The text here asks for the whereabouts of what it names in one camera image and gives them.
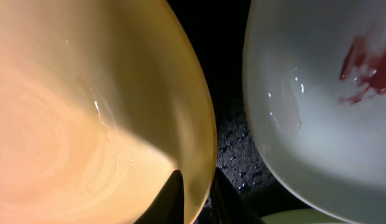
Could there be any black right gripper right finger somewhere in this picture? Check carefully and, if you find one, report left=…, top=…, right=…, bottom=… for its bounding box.
left=210, top=167, right=264, bottom=224

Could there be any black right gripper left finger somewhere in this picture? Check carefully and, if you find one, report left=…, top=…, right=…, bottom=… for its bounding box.
left=134, top=170, right=184, bottom=224

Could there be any yellow plate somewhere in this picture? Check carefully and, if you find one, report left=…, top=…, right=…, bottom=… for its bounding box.
left=0, top=1, right=217, bottom=223

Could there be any light green plate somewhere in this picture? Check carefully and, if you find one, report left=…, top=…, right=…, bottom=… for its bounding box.
left=243, top=0, right=386, bottom=223
left=261, top=208, right=345, bottom=224

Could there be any round black tray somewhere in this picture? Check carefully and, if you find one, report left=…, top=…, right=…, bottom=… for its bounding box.
left=168, top=0, right=307, bottom=217

